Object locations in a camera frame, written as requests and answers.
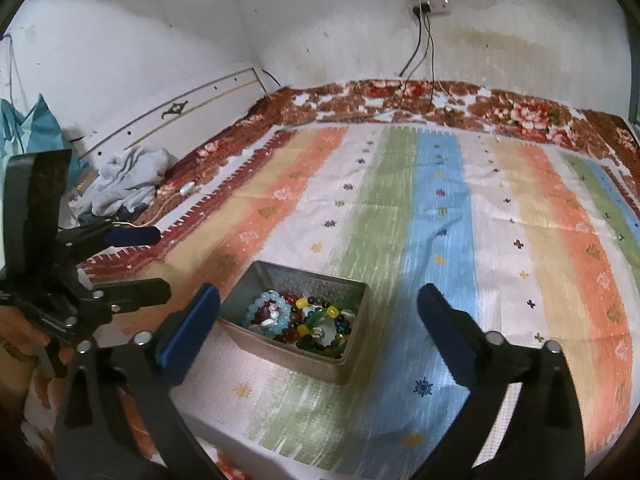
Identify person's left hand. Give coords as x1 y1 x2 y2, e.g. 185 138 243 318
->
0 308 75 365

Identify white headboard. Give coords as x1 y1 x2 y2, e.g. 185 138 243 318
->
80 66 267 162

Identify metal tin box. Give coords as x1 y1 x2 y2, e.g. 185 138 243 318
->
218 260 369 386

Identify white wall power socket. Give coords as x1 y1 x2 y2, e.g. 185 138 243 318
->
407 0 452 17

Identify thin black wall wire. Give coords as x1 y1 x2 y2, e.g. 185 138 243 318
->
0 32 23 156

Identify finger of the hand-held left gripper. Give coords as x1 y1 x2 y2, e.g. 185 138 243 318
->
74 220 162 262
93 278 173 314

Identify white pastel bead bracelet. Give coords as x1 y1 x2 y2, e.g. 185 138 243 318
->
252 300 289 334

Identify pale grey clothes pile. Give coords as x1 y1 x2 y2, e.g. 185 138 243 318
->
75 146 177 218

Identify teal cloth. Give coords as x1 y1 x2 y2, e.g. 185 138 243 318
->
0 94 88 196

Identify light blue bead bracelet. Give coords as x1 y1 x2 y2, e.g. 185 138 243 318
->
242 290 294 334

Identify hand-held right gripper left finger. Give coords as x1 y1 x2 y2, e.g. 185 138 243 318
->
54 282 226 480

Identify striped patterned cloth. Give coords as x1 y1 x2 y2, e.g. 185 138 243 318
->
80 125 640 480

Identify red bead bracelet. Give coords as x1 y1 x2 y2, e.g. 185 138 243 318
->
250 291 311 345

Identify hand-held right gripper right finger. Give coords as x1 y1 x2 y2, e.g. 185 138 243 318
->
410 282 586 480

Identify colourful striped tablecloth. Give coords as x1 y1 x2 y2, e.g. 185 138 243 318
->
20 77 640 480

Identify yellow and brown bead bracelet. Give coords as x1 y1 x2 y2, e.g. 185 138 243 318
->
294 296 359 349

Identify short black cable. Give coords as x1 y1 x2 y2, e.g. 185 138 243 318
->
259 68 283 96

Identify long black cable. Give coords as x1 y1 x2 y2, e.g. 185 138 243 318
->
397 9 426 81
424 10 437 111

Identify pale switch cord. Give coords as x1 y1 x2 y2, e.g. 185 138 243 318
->
148 191 190 228

